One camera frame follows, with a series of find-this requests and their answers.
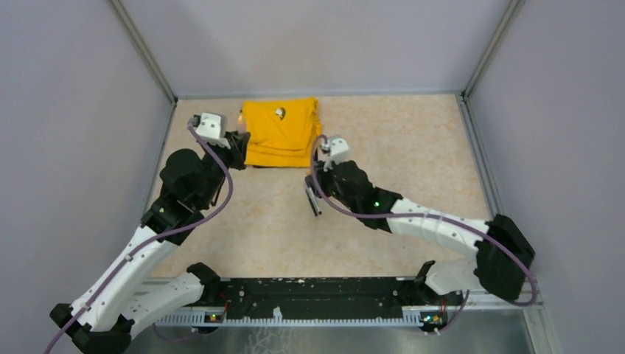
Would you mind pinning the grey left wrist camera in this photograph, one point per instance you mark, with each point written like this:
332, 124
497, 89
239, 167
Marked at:
211, 128

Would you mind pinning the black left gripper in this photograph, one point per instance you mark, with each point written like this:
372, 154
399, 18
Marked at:
238, 147

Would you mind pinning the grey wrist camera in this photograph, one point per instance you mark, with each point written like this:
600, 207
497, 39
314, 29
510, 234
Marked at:
336, 150
211, 128

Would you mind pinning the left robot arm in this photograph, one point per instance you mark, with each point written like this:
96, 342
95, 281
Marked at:
109, 315

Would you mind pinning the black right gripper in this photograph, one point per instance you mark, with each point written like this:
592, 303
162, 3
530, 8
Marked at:
322, 175

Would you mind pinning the yellow folded shirt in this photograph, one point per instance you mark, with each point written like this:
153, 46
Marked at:
282, 131

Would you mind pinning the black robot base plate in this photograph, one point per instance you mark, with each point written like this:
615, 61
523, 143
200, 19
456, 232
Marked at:
326, 302

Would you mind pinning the white marker pen black tip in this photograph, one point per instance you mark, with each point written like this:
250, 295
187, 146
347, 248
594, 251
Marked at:
314, 205

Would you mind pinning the pink highlighter pen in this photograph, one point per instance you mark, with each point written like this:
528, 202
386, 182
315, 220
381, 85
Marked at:
241, 125

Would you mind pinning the thin black pen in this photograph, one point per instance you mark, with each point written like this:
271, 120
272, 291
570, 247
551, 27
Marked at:
308, 191

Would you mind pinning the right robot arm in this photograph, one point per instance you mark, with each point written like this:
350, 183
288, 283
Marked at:
496, 254

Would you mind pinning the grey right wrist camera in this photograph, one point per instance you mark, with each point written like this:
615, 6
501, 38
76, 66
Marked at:
336, 150

